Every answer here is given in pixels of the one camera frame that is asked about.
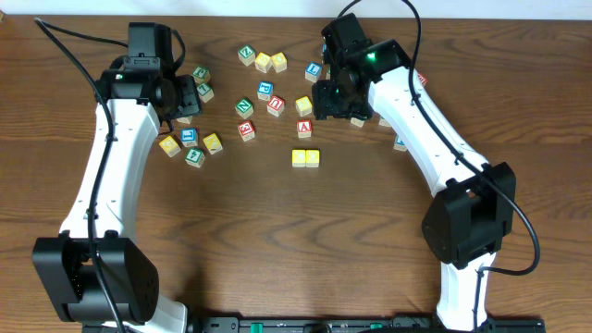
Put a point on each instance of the green letter v block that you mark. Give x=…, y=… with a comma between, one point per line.
x=357, y=122
x=184, y=120

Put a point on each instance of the green number 7 block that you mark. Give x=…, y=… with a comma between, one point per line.
x=205, y=92

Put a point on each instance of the yellow letter C block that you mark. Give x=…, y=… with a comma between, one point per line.
x=298, y=158

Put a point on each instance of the yellow block top right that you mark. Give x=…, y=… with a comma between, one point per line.
x=279, y=62

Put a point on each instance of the blue letter L block left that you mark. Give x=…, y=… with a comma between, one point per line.
x=189, y=137

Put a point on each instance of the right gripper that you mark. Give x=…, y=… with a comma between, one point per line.
x=330, y=104

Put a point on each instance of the blue letter l block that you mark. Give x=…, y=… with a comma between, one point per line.
x=313, y=72
x=189, y=137

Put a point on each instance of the green letter N block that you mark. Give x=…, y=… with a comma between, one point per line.
x=244, y=108

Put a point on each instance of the green letter Z block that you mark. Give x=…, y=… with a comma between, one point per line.
x=246, y=55

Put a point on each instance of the yellow block lower left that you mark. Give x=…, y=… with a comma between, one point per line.
x=212, y=143

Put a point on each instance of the blue number 2 block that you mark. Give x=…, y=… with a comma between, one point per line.
x=399, y=144

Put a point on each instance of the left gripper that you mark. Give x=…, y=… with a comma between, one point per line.
x=190, y=98

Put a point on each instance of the blue letter P block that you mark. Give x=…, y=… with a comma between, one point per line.
x=265, y=90

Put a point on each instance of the yellow block centre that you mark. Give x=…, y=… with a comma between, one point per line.
x=304, y=106

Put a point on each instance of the red number 3 block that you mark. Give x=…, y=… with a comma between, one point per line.
x=246, y=130

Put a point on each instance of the yellow block top left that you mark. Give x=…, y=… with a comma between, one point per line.
x=263, y=62

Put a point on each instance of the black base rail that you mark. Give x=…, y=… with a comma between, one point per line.
x=398, y=324

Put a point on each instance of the yellow block far left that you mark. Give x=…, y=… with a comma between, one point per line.
x=170, y=146

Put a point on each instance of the green number 4 block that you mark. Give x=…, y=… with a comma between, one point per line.
x=195, y=157

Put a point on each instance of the green letter V block left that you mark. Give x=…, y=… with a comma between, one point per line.
x=184, y=120

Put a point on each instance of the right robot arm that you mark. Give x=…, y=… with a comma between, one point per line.
x=470, y=213

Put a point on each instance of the yellow letter O block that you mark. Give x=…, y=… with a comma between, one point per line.
x=312, y=158

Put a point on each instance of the red letter M block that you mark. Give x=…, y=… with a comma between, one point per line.
x=422, y=79

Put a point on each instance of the red letter A block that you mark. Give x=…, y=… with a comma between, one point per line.
x=304, y=128

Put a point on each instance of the red letter U block centre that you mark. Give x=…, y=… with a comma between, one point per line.
x=275, y=106

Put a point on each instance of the green letter R block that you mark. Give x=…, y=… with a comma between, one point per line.
x=383, y=122

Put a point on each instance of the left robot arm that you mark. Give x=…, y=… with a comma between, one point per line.
x=93, y=271

